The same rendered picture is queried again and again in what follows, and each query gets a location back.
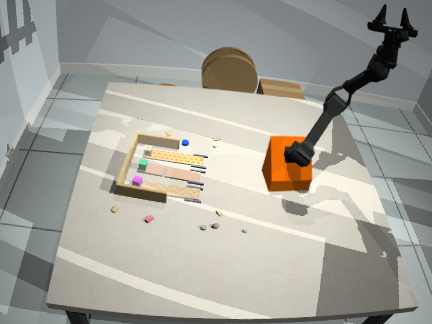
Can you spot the orange zigzag-patterned flat strip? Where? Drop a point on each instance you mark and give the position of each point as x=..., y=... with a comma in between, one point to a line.
x=183, y=192

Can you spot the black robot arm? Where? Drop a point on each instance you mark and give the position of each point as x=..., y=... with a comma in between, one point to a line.
x=377, y=70

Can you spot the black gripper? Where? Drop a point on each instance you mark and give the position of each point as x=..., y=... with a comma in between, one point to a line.
x=377, y=26

